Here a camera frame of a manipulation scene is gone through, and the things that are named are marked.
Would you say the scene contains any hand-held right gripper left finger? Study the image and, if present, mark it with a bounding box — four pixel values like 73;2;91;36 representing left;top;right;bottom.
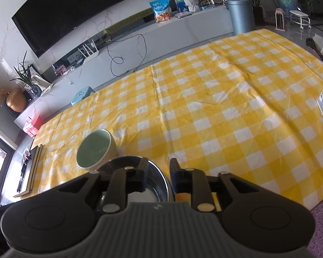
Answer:
58;157;150;213

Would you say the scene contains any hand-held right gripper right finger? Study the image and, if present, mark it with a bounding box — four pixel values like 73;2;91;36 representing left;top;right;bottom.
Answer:
169;158;263;212

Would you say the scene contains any orange steel-lined bowl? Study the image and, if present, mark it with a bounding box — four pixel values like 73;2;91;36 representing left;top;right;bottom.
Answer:
94;155;177;204

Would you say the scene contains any green ceramic bowl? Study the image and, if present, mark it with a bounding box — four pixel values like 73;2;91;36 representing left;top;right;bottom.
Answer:
76;129;117;170

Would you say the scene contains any yellow checked tablecloth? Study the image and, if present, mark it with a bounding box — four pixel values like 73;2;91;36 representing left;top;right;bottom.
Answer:
30;28;323;213

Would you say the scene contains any light blue stool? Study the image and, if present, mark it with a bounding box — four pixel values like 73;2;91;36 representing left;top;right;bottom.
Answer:
71;86;95;106

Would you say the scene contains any red box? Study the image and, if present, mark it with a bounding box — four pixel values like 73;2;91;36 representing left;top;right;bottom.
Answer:
23;114;45;136

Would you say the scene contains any white antenna router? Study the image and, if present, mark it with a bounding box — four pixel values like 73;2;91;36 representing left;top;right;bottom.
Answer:
78;40;101;64

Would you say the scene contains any golden round vase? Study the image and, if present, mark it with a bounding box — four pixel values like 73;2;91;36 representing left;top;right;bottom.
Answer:
6;89;27;112

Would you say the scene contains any white marble television cabinet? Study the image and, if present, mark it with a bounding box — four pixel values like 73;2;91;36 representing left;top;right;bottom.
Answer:
13;5;236;132

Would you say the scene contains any small green leafy plant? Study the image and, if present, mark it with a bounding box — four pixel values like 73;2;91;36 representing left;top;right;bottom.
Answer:
10;51;42;97

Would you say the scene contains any blue snack bag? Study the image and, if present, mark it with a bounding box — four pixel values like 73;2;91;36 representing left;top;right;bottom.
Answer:
150;0;172;23

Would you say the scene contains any grey round trash can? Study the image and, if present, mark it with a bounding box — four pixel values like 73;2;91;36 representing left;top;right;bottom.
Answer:
226;0;255;35

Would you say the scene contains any blue printed box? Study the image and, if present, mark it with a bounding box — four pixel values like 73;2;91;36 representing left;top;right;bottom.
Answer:
199;0;215;11

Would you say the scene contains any black flat television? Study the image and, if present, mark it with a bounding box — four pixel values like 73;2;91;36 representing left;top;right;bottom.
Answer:
11;0;128;58

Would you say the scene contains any tall potted plant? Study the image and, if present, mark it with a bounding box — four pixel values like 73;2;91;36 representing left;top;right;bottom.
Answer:
229;0;272;26

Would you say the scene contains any pink small heater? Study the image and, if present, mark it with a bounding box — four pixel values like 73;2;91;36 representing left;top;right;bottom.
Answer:
275;8;286;31

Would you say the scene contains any black basket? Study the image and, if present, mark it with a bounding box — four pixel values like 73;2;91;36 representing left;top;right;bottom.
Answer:
306;38;323;68

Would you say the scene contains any white plastic bag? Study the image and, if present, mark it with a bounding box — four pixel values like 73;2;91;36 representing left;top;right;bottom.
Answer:
312;34;323;57

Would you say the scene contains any white round stool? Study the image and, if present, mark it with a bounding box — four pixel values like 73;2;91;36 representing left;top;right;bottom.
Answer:
289;9;311;30

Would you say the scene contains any blue water jug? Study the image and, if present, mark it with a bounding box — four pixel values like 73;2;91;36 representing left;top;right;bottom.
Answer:
278;0;298;19

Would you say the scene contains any wooden frame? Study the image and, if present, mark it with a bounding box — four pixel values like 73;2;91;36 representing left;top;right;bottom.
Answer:
13;144;43;198

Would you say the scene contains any black cable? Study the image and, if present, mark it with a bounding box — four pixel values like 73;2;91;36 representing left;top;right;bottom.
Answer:
105;34;147;77

